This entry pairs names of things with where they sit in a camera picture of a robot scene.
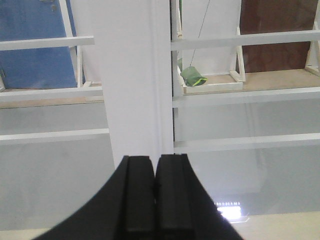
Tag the white fixed glass door panel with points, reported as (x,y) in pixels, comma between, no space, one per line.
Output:
(47,94)

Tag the white rear support brace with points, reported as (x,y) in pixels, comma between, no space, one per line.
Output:
(207,20)

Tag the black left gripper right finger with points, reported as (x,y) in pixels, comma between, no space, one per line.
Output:
(184,210)

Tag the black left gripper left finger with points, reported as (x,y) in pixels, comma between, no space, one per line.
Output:
(123,209)

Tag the blue panel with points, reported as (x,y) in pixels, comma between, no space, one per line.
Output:
(34,53)

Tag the white sliding glass door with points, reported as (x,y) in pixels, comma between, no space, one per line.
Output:
(132,38)

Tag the green bag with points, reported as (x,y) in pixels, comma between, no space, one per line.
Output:
(190,75)

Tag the light wooden platform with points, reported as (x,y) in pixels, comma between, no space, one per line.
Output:
(259,81)

